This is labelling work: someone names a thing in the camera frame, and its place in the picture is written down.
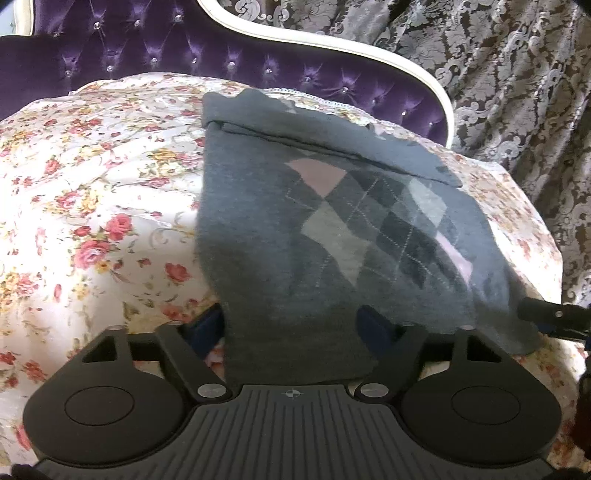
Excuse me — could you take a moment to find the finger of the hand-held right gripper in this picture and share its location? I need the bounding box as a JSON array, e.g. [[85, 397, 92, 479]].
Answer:
[[517, 296, 591, 339]]

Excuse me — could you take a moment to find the grey argyle sweater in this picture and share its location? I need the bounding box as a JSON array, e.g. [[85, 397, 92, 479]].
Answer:
[[196, 89, 541, 386]]

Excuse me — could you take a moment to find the floral blanket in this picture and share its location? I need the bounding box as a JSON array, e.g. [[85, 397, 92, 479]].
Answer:
[[0, 74, 591, 462]]

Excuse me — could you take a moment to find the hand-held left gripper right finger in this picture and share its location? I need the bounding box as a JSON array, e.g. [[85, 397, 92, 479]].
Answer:
[[353, 305, 509, 402]]

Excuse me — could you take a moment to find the purple tufted headboard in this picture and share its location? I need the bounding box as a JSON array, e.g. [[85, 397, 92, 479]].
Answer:
[[0, 0, 455, 148]]

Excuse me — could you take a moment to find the dark damask curtain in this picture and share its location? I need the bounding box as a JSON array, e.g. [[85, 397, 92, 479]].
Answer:
[[217, 0, 591, 308]]

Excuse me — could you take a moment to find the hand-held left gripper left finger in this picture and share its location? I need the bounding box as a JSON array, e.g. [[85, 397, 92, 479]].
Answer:
[[81, 307, 234, 402]]

